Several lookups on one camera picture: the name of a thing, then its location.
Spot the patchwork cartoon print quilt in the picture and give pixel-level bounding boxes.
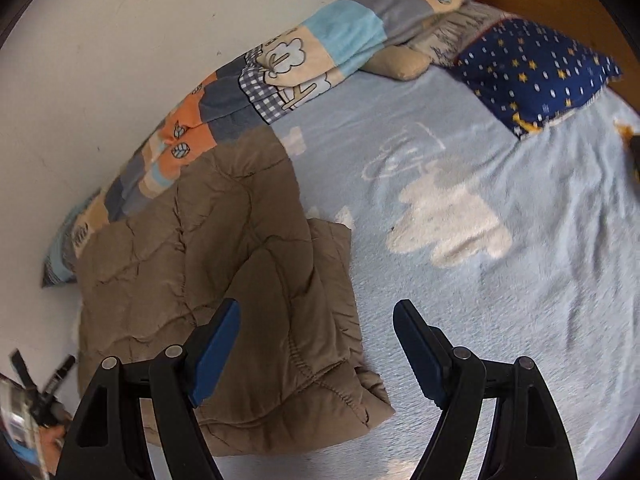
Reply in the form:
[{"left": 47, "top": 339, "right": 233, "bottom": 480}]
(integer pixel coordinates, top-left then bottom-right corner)
[{"left": 40, "top": 0, "right": 484, "bottom": 289}]

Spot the grey printed pillow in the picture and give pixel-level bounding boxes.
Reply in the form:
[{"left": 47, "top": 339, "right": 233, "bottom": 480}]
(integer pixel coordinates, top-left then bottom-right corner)
[{"left": 410, "top": 2, "right": 512, "bottom": 69}]

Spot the brown hooded puffer jacket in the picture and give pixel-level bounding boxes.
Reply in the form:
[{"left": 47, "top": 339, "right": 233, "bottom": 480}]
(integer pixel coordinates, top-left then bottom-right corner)
[{"left": 75, "top": 135, "right": 397, "bottom": 457}]

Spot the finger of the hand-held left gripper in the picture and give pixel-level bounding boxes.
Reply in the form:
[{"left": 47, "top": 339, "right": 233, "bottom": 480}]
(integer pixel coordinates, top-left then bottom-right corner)
[
  {"left": 11, "top": 350, "right": 37, "bottom": 391},
  {"left": 42, "top": 355, "right": 77, "bottom": 394}
]

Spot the navy star print pillow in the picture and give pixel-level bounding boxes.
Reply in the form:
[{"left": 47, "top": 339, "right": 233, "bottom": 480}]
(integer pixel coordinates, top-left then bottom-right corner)
[{"left": 452, "top": 17, "right": 624, "bottom": 141}]

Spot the person's left hand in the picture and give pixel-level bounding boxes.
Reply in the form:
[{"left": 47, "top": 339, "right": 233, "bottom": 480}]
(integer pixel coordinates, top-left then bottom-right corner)
[{"left": 39, "top": 423, "right": 68, "bottom": 476}]

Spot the beige pillow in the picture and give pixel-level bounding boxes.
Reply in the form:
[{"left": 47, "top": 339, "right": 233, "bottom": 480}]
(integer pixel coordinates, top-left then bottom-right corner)
[{"left": 362, "top": 44, "right": 433, "bottom": 82}]

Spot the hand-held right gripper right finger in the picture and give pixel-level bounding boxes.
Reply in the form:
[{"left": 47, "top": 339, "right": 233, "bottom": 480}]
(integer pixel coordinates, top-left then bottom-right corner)
[{"left": 392, "top": 299, "right": 579, "bottom": 480}]

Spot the dark object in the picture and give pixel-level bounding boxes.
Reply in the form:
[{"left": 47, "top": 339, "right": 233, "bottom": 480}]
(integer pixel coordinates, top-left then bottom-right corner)
[{"left": 614, "top": 119, "right": 640, "bottom": 182}]

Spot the light blue cloud bed blanket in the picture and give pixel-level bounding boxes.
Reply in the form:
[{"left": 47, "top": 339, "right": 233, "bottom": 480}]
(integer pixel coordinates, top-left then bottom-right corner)
[{"left": 145, "top": 57, "right": 640, "bottom": 480}]

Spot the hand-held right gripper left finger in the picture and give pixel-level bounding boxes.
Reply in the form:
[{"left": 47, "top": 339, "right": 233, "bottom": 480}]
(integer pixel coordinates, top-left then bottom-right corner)
[{"left": 54, "top": 298, "right": 242, "bottom": 480}]

